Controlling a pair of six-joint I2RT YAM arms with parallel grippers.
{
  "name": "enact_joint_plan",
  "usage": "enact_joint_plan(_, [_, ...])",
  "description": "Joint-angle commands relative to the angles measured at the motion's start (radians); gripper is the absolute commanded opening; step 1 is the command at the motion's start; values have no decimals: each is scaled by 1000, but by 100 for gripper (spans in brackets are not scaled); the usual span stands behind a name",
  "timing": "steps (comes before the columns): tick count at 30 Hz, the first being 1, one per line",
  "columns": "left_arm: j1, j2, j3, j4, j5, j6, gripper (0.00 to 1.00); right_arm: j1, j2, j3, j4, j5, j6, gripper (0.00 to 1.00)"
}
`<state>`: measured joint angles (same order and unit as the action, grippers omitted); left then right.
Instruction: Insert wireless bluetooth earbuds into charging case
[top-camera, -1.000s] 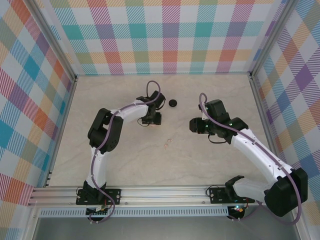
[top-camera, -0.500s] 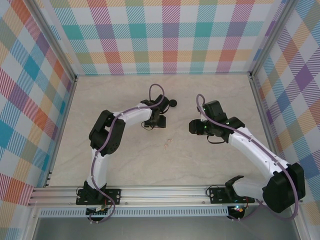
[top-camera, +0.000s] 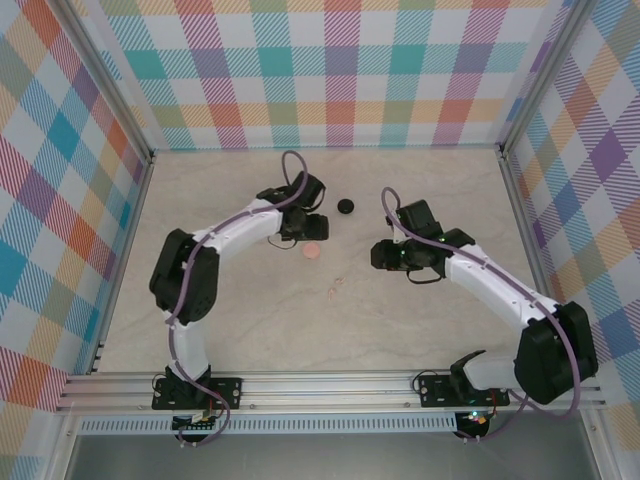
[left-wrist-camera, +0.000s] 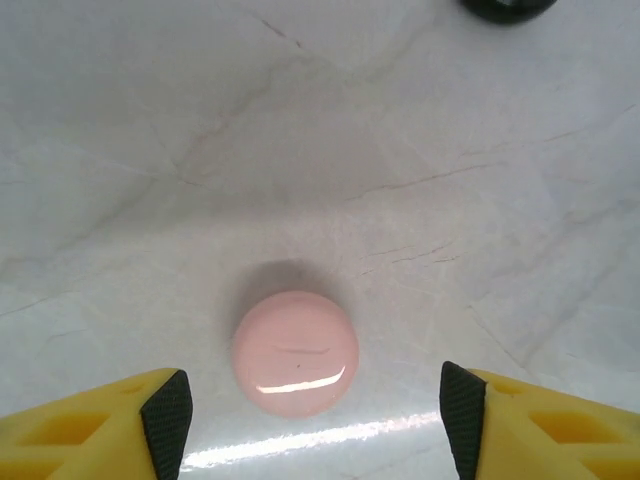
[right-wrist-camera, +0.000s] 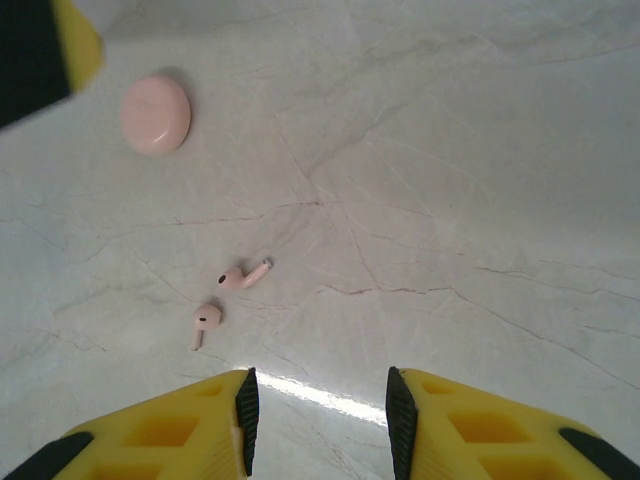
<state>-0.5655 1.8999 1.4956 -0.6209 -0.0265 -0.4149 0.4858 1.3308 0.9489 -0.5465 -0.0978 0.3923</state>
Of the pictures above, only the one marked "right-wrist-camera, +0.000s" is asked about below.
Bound pink earbud charging case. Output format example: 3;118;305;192
119;73;192;157

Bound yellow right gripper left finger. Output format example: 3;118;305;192
0;366;260;480

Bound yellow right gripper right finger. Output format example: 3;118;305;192
386;365;640;480

